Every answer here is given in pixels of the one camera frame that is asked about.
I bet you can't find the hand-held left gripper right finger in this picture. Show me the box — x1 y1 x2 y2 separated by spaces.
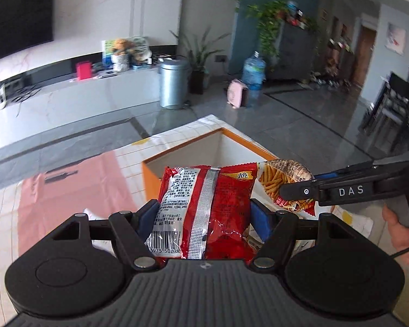
249 199 353 270

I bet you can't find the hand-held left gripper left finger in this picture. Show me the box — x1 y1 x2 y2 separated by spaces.
51 200 159 270

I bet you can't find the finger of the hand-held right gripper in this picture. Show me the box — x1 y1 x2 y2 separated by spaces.
313 160 376 182
279 161 409 207

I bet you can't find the orange cardboard box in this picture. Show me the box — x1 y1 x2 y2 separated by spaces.
141 127 280 205

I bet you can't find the red snack packet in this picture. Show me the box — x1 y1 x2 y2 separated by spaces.
145 165 260 270

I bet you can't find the orange noodle stick packet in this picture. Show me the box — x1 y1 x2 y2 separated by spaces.
250 158 317 219

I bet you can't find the person's right hand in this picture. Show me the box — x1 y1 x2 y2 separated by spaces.
382 206 409 266

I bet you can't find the pink mat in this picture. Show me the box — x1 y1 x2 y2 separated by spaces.
19 152 137 232

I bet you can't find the dark dining chair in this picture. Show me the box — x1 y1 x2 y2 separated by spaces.
361 71 409 154

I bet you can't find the pink heater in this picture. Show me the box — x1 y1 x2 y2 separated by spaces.
227 79 249 108

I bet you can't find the blue water bottle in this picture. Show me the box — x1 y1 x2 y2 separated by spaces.
242 51 266 91

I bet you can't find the dark grey cabinet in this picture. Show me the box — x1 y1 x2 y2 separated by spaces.
269 20 319 82

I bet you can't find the brown door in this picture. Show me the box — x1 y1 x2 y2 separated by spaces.
354 24 377 87

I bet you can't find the metal trash can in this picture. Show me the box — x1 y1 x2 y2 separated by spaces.
158 58 191 110

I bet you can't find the white television cabinet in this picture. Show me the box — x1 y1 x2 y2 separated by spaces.
0 65 164 133

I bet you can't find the checked tablecloth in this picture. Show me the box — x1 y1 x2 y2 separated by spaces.
0 114 375 314

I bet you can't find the potted plant in black pot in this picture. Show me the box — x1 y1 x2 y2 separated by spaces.
170 29 230 94

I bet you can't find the red box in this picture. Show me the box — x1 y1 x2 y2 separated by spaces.
76 60 92 80

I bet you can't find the teddy bear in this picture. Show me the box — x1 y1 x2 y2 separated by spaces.
111 38 131 72

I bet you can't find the hanging vine plant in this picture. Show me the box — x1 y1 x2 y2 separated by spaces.
245 0 294 58

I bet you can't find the round printed fan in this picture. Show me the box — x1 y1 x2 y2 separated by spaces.
130 36 152 63

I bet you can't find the black television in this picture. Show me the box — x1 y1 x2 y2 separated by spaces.
0 0 55 63

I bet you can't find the black cable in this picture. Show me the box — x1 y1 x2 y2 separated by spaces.
390 240 409 257

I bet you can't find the wall picture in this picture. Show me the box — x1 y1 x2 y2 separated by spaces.
385 22 406 55

